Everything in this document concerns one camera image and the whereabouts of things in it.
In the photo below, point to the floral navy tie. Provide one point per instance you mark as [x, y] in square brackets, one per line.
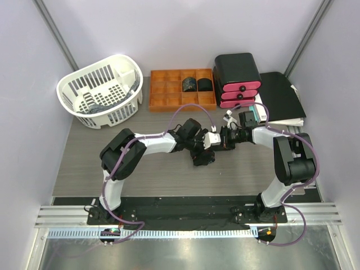
[204, 158]

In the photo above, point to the blue patterned tie in basket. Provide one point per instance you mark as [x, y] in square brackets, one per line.
[115, 98]

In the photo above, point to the rolled black tie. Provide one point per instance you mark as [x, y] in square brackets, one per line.
[204, 85]

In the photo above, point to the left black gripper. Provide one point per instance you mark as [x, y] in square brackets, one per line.
[199, 137]

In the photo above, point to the white plastic basket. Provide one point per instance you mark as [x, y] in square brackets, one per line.
[88, 85]

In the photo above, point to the black folder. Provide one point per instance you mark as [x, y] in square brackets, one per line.
[275, 82]

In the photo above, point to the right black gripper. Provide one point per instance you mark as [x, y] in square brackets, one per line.
[225, 141]

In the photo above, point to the white teal booklet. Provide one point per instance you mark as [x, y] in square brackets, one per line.
[260, 112]

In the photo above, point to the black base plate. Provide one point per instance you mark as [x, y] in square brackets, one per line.
[198, 211]

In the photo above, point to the white slotted cable duct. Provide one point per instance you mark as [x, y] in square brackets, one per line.
[109, 233]

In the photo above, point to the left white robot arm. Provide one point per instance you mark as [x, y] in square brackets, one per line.
[121, 156]

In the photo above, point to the orange compartment tray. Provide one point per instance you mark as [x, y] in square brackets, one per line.
[170, 89]

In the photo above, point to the rolled dark patterned tie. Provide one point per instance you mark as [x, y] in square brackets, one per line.
[189, 84]

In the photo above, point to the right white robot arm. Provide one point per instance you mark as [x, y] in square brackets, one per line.
[294, 160]

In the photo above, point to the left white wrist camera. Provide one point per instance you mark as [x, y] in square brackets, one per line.
[211, 138]

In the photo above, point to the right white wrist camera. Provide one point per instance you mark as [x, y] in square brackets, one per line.
[231, 121]

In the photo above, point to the black pink drawer unit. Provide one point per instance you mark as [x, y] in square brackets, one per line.
[236, 79]

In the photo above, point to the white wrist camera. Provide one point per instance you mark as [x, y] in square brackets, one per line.
[231, 121]
[211, 138]

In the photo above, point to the aluminium frame rail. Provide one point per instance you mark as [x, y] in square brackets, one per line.
[61, 216]

